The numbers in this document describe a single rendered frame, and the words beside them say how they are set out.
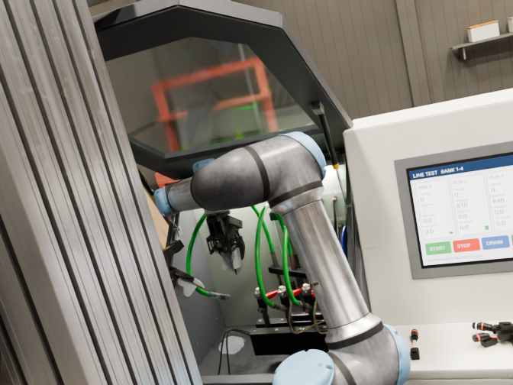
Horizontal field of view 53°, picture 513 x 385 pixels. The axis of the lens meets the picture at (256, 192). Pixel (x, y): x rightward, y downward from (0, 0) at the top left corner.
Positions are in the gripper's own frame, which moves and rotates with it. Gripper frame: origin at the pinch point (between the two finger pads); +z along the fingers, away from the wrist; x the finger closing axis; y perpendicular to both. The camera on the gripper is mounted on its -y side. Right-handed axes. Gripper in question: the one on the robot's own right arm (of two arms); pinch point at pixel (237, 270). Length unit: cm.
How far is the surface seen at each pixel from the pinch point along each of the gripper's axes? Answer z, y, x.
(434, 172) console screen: -17, -14, 60
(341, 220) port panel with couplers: 0.6, -36.3, 26.5
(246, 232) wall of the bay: 0.7, -36.6, -10.0
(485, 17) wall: -44, -916, 150
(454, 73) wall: 41, -909, 86
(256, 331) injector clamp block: 24.3, -5.0, -1.4
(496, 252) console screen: 6, -9, 73
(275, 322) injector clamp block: 24.3, -10.2, 3.4
